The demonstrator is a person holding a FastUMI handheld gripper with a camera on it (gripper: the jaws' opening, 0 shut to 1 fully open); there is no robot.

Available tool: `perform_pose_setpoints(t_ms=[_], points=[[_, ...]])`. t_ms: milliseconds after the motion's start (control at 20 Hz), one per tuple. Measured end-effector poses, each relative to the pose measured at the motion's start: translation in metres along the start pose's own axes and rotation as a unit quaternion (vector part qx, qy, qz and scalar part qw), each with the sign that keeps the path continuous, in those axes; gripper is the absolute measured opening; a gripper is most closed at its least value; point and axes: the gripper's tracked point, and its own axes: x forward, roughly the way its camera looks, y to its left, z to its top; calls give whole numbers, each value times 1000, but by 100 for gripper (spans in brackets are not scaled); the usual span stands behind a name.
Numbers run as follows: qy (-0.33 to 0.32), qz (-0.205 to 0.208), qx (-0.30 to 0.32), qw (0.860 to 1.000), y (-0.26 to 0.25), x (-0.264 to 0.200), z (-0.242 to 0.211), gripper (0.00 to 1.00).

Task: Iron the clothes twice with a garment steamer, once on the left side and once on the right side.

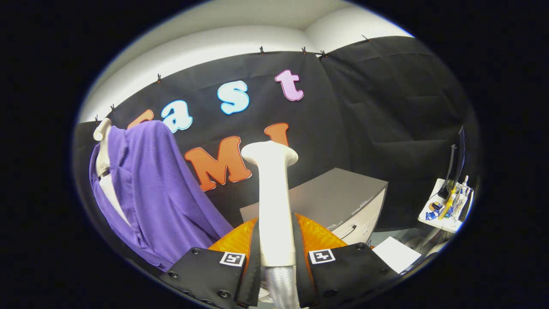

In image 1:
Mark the clear plastic bottle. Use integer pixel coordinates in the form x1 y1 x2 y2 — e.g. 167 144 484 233
457 175 470 215

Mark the black backdrop cloth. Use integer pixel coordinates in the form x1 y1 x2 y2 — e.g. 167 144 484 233
73 36 481 267

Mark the white cabinet with grey top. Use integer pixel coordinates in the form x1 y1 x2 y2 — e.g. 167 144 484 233
239 167 389 247

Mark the white garment steamer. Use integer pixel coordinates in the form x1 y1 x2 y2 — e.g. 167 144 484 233
241 141 299 309

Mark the black keyboard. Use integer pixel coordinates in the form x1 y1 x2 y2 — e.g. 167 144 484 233
460 189 474 221

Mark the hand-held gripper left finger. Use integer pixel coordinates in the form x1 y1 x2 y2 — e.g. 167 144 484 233
159 217 262 309

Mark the purple corduroy jacket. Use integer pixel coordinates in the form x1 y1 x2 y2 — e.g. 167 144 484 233
89 120 234 272

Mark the yellow bottle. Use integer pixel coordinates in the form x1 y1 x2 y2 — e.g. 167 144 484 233
438 193 456 219

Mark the white side table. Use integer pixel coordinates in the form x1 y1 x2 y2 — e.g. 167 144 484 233
418 178 474 234

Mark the black computer monitor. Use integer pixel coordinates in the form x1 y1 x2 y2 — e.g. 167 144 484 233
437 125 468 200

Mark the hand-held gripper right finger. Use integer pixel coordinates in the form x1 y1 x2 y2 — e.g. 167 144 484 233
293 213 401 309

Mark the white mannequin torso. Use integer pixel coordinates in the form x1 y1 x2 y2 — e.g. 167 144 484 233
93 118 131 226

